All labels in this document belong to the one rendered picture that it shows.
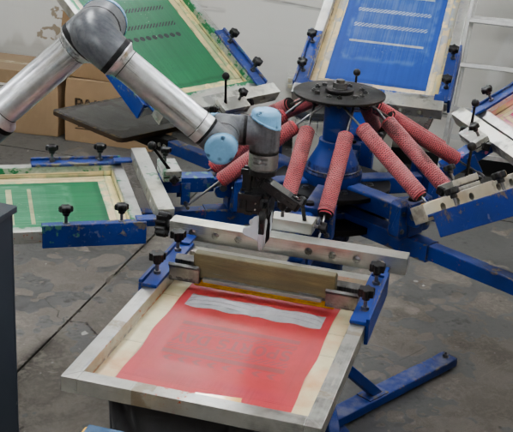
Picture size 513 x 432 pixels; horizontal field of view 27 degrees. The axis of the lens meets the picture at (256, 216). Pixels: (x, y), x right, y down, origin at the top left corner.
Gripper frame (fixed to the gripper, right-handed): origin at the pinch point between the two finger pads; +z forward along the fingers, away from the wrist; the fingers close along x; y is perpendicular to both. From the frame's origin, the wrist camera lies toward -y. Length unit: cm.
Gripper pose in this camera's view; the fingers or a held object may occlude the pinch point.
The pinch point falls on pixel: (265, 243)
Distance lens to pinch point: 277.3
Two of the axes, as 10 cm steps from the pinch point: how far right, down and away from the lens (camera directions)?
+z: -0.7, 9.3, 3.6
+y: -9.6, -1.6, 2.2
